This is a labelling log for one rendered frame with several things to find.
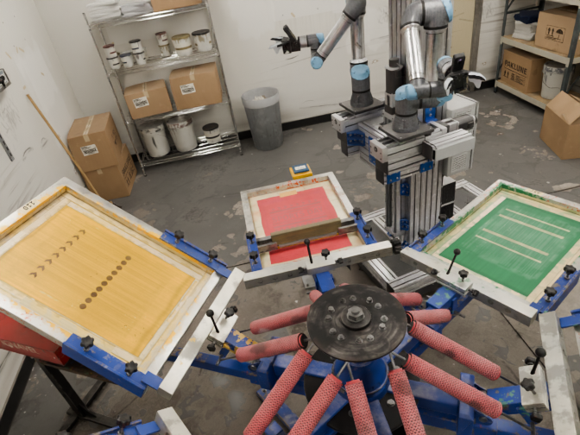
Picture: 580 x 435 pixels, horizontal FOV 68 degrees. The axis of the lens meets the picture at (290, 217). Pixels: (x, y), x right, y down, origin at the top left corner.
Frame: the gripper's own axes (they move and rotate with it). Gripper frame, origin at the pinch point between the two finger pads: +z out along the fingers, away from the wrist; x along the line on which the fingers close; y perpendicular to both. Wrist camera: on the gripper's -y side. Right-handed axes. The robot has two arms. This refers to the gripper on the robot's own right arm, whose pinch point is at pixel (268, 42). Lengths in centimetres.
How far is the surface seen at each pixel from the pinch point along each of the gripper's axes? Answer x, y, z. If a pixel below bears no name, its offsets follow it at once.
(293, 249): -131, 55, -13
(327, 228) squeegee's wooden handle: -124, 49, -31
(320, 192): -80, 62, -27
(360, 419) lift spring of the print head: -230, 16, -41
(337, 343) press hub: -212, 8, -36
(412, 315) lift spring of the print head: -197, 18, -60
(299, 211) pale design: -97, 60, -15
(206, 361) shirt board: -193, 49, 18
